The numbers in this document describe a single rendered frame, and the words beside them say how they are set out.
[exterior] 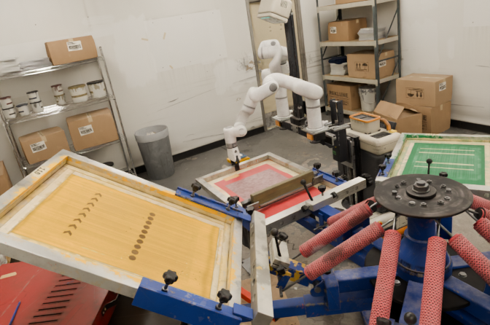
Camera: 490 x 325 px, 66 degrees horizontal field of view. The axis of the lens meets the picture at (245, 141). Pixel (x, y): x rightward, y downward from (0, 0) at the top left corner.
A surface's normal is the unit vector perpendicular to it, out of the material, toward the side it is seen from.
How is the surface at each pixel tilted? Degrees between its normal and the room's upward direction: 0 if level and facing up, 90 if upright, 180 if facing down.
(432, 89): 88
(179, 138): 90
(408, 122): 90
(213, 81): 90
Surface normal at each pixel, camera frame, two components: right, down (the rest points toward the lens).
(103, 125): 0.45, 0.22
